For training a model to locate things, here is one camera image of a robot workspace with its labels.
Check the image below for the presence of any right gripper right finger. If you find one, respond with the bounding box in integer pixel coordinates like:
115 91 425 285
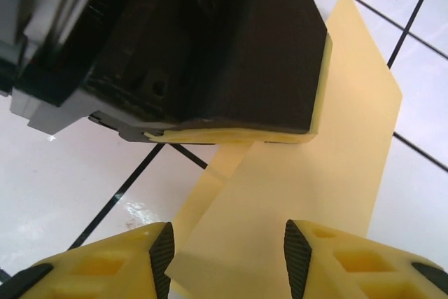
283 218 448 299

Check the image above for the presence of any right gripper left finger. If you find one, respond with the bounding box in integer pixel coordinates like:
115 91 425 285
0 221 175 299

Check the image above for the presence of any yellow square paper sheet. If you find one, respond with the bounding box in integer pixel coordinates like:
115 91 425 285
164 0 403 299

